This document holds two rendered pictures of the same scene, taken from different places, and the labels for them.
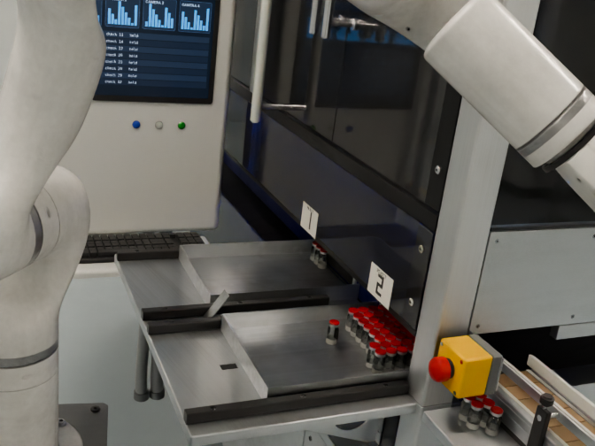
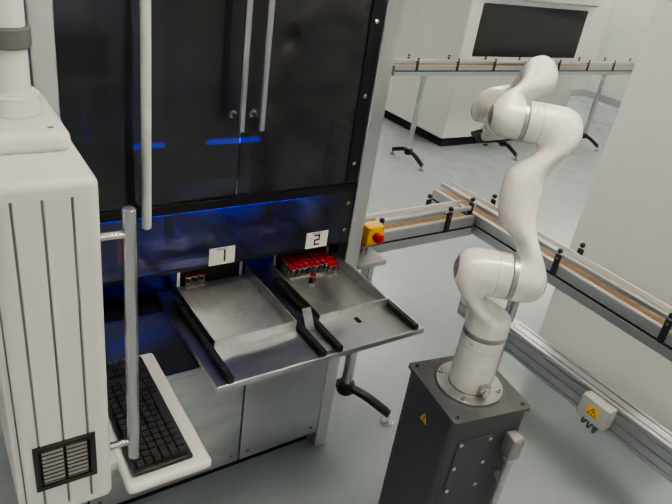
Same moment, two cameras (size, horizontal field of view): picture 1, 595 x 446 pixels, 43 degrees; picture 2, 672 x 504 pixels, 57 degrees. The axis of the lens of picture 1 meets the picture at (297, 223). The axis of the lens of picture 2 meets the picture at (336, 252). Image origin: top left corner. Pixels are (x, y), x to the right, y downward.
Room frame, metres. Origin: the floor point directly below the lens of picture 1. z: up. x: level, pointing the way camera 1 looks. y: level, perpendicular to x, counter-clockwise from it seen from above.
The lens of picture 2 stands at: (1.60, 1.66, 1.97)
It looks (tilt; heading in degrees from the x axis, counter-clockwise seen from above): 28 degrees down; 258
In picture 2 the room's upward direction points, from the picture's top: 9 degrees clockwise
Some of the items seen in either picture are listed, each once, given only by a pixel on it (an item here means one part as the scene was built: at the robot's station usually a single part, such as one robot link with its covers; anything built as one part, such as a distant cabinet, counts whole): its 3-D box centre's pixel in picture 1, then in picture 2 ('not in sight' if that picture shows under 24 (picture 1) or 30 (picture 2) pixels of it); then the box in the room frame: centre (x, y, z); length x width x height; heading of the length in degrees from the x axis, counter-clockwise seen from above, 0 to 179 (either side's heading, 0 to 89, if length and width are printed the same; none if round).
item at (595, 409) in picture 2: not in sight; (596, 410); (0.18, 0.08, 0.50); 0.12 x 0.05 x 0.09; 115
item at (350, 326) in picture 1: (369, 339); (312, 269); (1.27, -0.17, 0.91); 0.18 x 0.02 x 0.05; 25
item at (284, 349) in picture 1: (328, 347); (326, 284); (1.24, -0.09, 0.90); 0.34 x 0.26 x 0.04; 115
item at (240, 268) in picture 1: (266, 271); (231, 304); (1.55, 0.06, 0.90); 0.34 x 0.26 x 0.04; 115
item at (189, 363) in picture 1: (261, 319); (290, 312); (1.36, 0.05, 0.87); 0.70 x 0.48 x 0.02; 25
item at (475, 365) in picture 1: (466, 365); (370, 232); (1.06, -0.30, 1.00); 0.08 x 0.07 x 0.07; 115
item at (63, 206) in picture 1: (27, 255); (483, 292); (0.91, 0.35, 1.16); 0.19 x 0.12 x 0.24; 164
